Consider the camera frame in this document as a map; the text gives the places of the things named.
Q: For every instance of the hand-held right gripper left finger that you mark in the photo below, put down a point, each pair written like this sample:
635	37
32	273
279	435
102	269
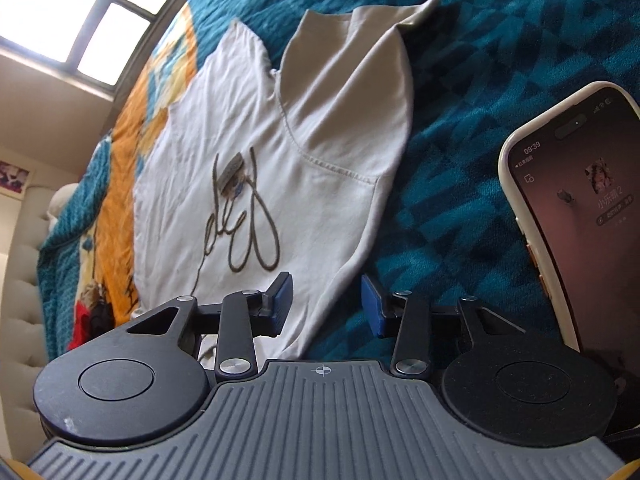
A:
285	301

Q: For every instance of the beige printed T-shirt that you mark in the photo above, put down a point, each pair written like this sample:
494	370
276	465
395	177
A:
225	110

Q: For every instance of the teal and orange printed blanket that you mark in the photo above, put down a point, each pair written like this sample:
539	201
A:
475	35

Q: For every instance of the red garment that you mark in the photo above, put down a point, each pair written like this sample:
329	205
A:
77	335

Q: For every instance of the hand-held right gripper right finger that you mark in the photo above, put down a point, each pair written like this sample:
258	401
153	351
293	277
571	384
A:
371	306

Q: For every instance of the wall poster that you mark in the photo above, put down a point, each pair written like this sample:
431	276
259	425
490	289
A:
15	177

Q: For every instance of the beige tufted headboard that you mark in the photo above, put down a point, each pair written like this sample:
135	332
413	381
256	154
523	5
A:
20	335

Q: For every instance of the smartphone in white case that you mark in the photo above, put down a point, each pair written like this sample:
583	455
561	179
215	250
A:
575	220

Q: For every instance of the tan garment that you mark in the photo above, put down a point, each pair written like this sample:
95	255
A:
94	292

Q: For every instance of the white pillow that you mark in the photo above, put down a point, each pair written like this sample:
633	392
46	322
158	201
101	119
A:
62	205

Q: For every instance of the dark-framed window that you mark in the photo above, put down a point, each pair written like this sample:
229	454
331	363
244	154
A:
75	5

